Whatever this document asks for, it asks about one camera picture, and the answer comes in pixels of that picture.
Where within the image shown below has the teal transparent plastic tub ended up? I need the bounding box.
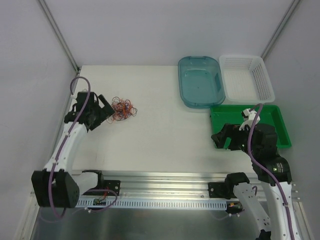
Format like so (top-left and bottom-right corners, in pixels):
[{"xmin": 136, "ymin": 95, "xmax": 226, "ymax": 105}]
[{"xmin": 177, "ymin": 56, "xmax": 226, "ymax": 109}]

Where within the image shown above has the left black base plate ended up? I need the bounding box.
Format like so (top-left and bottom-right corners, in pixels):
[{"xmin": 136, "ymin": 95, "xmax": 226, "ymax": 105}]
[{"xmin": 103, "ymin": 180, "xmax": 121, "ymax": 196}]

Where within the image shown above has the aluminium frame post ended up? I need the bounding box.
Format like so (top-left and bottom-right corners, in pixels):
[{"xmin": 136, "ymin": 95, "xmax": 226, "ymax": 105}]
[
  {"xmin": 260, "ymin": 0, "xmax": 303, "ymax": 60},
  {"xmin": 36, "ymin": 0, "xmax": 81, "ymax": 73}
]

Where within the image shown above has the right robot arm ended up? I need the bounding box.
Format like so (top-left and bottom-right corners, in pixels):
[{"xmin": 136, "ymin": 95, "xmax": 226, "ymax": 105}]
[{"xmin": 208, "ymin": 123, "xmax": 301, "ymax": 240}]

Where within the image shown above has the left aluminium frame post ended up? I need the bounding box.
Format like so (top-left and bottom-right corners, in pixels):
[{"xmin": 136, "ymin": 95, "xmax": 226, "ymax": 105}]
[{"xmin": 36, "ymin": 0, "xmax": 81, "ymax": 73}]

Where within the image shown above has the aluminium mounting rail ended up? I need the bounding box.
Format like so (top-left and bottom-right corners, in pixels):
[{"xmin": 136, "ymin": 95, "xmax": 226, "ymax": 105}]
[{"xmin": 29, "ymin": 170, "xmax": 301, "ymax": 202}]

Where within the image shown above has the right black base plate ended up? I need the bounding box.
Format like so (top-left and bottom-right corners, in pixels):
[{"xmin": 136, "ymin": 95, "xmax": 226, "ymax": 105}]
[{"xmin": 207, "ymin": 182, "xmax": 226, "ymax": 199}]

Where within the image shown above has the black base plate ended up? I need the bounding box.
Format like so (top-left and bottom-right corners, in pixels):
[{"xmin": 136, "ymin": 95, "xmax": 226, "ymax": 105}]
[
  {"xmin": 207, "ymin": 182, "xmax": 226, "ymax": 199},
  {"xmin": 103, "ymin": 180, "xmax": 121, "ymax": 196}
]

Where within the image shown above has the orange red thin cable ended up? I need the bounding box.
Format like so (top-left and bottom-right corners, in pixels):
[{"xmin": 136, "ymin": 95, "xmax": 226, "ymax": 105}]
[{"xmin": 106, "ymin": 96, "xmax": 138, "ymax": 124}]

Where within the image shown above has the right aluminium frame post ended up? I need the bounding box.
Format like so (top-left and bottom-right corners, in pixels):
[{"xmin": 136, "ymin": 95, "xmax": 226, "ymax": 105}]
[{"xmin": 260, "ymin": 0, "xmax": 303, "ymax": 60}]

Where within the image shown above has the white perforated plastic basket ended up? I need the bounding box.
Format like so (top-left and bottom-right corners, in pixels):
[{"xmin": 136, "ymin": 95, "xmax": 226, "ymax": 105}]
[{"xmin": 219, "ymin": 55, "xmax": 275, "ymax": 105}]

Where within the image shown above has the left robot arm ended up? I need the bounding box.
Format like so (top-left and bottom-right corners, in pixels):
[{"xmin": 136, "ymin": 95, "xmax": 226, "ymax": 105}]
[{"xmin": 31, "ymin": 91, "xmax": 114, "ymax": 209}]

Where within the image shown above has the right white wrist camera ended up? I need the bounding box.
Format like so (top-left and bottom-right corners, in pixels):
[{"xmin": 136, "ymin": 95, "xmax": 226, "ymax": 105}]
[{"xmin": 239, "ymin": 108, "xmax": 257, "ymax": 131}]

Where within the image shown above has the green plastic tray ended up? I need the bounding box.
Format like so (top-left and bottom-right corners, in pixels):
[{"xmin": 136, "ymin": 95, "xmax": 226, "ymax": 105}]
[{"xmin": 210, "ymin": 104, "xmax": 292, "ymax": 149}]

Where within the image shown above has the white slotted cable duct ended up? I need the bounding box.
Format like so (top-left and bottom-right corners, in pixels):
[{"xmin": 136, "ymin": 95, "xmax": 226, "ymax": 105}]
[{"xmin": 76, "ymin": 197, "xmax": 227, "ymax": 211}]

